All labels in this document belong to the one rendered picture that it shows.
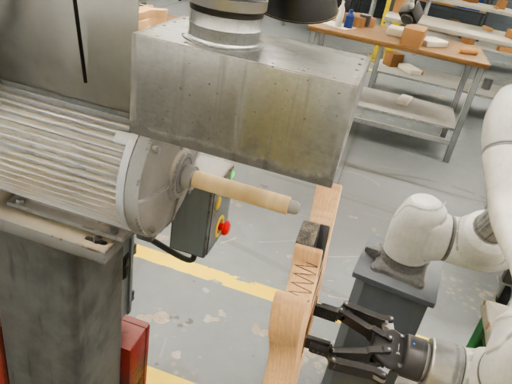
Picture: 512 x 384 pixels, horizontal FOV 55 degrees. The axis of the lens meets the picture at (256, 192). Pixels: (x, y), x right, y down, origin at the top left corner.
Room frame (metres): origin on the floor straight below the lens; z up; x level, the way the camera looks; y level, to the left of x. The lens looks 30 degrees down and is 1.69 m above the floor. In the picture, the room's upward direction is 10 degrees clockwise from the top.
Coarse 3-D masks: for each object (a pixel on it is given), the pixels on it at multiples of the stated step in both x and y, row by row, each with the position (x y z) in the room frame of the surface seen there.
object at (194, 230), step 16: (208, 160) 1.13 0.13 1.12; (224, 176) 1.06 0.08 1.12; (192, 192) 0.99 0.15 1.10; (208, 192) 0.98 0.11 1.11; (192, 208) 0.99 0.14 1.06; (208, 208) 0.98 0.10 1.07; (224, 208) 1.08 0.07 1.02; (176, 224) 1.00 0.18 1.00; (192, 224) 0.99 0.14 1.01; (208, 224) 0.98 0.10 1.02; (176, 240) 1.00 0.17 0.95; (192, 240) 0.99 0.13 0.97; (208, 240) 0.99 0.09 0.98; (176, 256) 1.02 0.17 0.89; (192, 256) 1.03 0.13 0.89
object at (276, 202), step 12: (192, 180) 0.78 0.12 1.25; (204, 180) 0.77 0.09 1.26; (216, 180) 0.77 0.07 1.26; (228, 180) 0.78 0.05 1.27; (216, 192) 0.77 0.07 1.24; (228, 192) 0.76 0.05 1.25; (240, 192) 0.76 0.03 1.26; (252, 192) 0.76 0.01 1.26; (264, 192) 0.76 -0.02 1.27; (252, 204) 0.76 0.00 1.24; (264, 204) 0.75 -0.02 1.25; (276, 204) 0.74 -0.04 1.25; (288, 204) 0.74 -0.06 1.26
